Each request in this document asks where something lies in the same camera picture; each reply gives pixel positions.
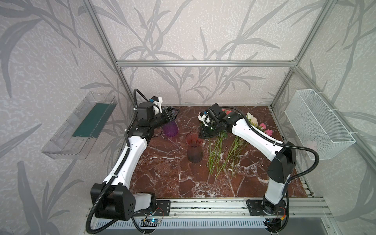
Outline red smoky glass vase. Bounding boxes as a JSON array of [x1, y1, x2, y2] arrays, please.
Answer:
[[186, 131, 203, 163]]

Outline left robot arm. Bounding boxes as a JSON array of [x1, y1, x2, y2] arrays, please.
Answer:
[[85, 89, 179, 235]]

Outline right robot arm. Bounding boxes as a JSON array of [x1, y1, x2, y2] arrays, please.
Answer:
[[198, 104, 320, 215]]

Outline blue purple glass vase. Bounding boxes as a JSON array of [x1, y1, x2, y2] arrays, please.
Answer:
[[163, 120, 179, 138]]

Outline flower bunch on table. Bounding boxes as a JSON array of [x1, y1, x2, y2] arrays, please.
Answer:
[[205, 109, 244, 179]]

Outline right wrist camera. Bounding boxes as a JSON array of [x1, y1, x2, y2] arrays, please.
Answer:
[[198, 111, 211, 125]]

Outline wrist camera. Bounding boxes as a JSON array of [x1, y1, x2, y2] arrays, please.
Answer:
[[149, 96, 163, 115], [198, 111, 211, 125]]

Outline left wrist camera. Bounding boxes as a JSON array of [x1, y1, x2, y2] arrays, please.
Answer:
[[149, 96, 163, 115]]

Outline aluminium frame rail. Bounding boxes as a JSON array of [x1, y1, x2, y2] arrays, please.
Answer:
[[116, 60, 295, 68]]

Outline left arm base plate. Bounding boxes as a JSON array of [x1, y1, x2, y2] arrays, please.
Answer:
[[133, 200, 171, 217]]

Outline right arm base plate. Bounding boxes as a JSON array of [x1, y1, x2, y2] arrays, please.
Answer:
[[246, 198, 287, 216]]

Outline clear plastic wall tray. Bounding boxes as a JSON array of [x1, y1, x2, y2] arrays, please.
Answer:
[[41, 92, 118, 160]]

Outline white wire mesh basket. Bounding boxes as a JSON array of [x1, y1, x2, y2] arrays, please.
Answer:
[[285, 89, 356, 160]]

